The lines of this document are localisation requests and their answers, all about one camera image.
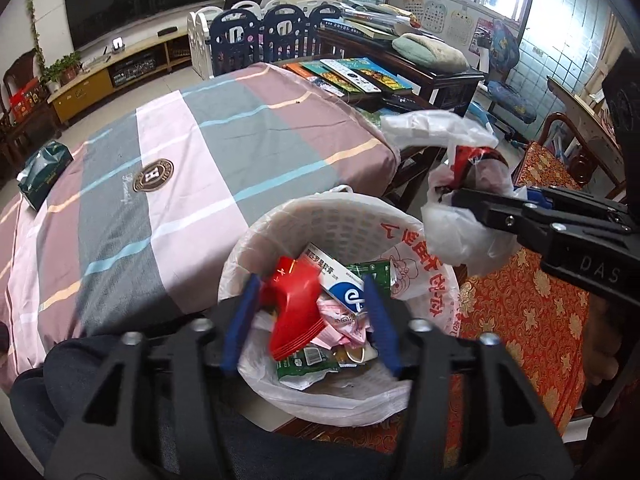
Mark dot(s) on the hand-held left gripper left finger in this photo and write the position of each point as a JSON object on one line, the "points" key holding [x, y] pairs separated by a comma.
{"points": [[241, 325]]}

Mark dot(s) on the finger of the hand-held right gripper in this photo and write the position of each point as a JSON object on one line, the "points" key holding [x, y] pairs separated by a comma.
{"points": [[539, 199], [500, 215]]}

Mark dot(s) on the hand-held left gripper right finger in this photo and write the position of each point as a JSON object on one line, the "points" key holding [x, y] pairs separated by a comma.
{"points": [[382, 325]]}

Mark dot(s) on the white plastic bag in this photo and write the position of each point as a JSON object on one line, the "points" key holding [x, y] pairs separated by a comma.
{"points": [[450, 232]]}

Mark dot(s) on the red plastic packet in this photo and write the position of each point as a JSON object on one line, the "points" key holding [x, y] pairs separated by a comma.
{"points": [[295, 305]]}

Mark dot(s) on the white waste basket with liner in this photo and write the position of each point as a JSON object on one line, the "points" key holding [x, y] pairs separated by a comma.
{"points": [[425, 280]]}

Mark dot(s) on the red foil wrapper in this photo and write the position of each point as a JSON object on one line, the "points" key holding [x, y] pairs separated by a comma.
{"points": [[467, 157]]}

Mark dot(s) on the white lattice wastebasket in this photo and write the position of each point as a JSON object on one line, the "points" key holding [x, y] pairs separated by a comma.
{"points": [[340, 220]]}

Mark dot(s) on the person's right hand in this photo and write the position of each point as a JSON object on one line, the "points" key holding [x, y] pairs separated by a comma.
{"points": [[605, 340]]}

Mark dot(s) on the white cup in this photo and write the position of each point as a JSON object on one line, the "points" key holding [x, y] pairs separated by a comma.
{"points": [[360, 355]]}

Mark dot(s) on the pink plastic bag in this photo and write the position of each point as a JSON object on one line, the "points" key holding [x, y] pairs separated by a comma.
{"points": [[340, 320]]}

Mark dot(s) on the green snack box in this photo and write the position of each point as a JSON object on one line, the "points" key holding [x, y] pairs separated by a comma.
{"points": [[380, 272]]}

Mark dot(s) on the white blue cardboard box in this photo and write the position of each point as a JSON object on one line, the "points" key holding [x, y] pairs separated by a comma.
{"points": [[340, 290]]}

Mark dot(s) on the carved wooden chair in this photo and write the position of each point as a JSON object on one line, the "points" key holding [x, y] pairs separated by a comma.
{"points": [[585, 162]]}

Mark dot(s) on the green plastic wrapper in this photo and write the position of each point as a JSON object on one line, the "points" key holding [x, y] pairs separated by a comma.
{"points": [[300, 365]]}

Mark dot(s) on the light wooden desk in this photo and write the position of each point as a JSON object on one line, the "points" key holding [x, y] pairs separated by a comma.
{"points": [[575, 105]]}

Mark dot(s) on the blue children's chair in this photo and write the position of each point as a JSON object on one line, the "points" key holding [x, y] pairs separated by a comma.
{"points": [[507, 95]]}

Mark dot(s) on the tall dark wooden table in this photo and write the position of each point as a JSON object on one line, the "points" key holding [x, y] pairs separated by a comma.
{"points": [[450, 85]]}

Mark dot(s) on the black remote control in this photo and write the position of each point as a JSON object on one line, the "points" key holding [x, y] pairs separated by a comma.
{"points": [[407, 102]]}

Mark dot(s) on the blue picture book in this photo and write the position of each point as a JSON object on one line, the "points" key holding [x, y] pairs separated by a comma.
{"points": [[390, 77]]}

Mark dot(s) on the green plush cushion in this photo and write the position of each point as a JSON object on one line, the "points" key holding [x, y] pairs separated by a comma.
{"points": [[430, 52]]}

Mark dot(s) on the striped blanket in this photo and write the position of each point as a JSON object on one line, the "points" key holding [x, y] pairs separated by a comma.
{"points": [[200, 135]]}

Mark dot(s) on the white remote control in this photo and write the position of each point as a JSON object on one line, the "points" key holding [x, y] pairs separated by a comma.
{"points": [[350, 76]]}

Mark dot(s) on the row of books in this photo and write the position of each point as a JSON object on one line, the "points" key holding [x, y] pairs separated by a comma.
{"points": [[320, 74]]}

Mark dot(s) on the pile of books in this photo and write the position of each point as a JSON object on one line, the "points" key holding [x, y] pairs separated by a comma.
{"points": [[365, 20]]}

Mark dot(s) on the orange picture book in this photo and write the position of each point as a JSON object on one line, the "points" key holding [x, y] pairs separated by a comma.
{"points": [[302, 71]]}

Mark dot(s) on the green tissue pack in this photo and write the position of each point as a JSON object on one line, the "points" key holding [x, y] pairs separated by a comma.
{"points": [[45, 172]]}

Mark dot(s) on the audio equipment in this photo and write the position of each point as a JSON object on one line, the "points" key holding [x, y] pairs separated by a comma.
{"points": [[132, 71]]}

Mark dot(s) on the wooden television cabinet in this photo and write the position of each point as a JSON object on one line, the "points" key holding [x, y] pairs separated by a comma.
{"points": [[80, 92]]}

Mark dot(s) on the dark blue fence panels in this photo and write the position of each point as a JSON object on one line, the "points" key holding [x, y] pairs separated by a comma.
{"points": [[280, 35]]}

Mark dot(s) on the white fence panels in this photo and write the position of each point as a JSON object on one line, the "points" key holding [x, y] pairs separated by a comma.
{"points": [[197, 40]]}

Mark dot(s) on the black set-top box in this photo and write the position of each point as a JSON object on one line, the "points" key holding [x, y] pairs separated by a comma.
{"points": [[167, 31]]}

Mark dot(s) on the red gift box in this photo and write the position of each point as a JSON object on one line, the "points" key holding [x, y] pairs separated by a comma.
{"points": [[29, 100]]}

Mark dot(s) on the potted plant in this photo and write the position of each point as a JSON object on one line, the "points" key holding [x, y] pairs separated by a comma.
{"points": [[60, 67]]}

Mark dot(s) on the dark wooden armchair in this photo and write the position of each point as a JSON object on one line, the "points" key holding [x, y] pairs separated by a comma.
{"points": [[20, 67]]}

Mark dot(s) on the ivy garland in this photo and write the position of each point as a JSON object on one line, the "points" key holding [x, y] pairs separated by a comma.
{"points": [[34, 35]]}

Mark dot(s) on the colourful wall poster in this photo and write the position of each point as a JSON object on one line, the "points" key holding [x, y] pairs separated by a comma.
{"points": [[482, 34]]}

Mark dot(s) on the wall chart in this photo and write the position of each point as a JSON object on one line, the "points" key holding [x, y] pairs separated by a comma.
{"points": [[414, 4], [435, 17], [459, 25]]}

